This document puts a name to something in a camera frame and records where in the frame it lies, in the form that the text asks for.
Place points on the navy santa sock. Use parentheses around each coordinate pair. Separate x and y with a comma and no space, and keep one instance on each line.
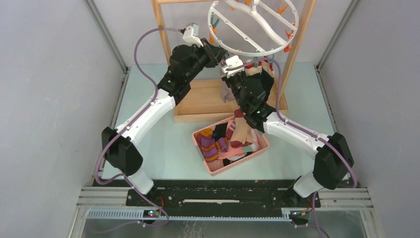
(253,69)
(267,77)

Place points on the beige red striped sock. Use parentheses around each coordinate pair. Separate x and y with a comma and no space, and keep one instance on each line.
(239,133)

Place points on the pink mint sock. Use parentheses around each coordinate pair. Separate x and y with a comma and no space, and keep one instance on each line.
(233,154)

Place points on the orange clothespin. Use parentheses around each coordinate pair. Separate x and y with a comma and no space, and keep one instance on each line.
(212,34)

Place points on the grey sock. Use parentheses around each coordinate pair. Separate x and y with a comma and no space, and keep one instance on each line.
(226,93)

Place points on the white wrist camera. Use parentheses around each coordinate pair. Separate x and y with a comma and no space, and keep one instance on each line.
(191,35)
(231,66)

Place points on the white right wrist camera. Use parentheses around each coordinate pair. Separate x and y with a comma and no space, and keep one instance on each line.
(231,66)

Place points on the wooden hanger stand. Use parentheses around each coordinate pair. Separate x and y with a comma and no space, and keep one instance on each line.
(203,102)

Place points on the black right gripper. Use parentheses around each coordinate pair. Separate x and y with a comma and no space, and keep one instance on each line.
(227,80)

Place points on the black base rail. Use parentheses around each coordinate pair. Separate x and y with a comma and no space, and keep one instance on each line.
(223,198)

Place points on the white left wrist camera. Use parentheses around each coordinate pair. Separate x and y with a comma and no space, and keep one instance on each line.
(191,35)

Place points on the purple striped sock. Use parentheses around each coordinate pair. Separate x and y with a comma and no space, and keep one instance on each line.
(212,144)

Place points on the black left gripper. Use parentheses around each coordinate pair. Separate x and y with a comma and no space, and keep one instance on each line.
(214,54)

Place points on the pink plastic basket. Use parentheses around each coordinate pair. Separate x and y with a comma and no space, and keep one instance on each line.
(220,166)

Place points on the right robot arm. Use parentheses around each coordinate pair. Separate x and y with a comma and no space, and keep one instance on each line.
(331,153)

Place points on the white round clip hanger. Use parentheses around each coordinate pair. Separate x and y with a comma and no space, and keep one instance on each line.
(254,28)

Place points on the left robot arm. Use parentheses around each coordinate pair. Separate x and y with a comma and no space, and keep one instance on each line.
(119,144)

